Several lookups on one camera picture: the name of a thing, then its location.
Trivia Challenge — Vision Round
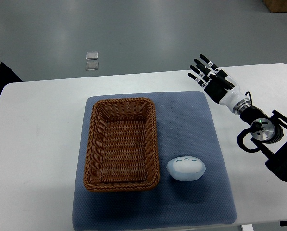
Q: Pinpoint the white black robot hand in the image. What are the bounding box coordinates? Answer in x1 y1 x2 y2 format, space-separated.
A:
188 54 251 113

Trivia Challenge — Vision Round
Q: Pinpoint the light blue plush toy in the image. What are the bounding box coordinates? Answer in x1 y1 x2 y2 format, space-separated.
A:
166 156 206 181

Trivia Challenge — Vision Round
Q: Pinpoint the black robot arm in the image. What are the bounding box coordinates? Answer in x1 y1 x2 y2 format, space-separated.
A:
189 55 287 227

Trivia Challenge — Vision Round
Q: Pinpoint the brown wicker basket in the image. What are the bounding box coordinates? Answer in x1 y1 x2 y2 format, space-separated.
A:
83 97 160 193

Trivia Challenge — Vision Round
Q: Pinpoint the blue grey cloth mat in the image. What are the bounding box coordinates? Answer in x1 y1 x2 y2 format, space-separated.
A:
72 91 237 231

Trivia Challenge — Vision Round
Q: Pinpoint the brown cardboard box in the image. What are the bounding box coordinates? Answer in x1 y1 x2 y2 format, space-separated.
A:
263 0 287 13

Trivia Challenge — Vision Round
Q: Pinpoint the upper metal floor plate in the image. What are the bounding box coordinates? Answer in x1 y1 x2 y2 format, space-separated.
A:
86 51 99 60

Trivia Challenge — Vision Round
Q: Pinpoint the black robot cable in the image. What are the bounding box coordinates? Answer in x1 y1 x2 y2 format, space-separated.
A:
244 91 254 106

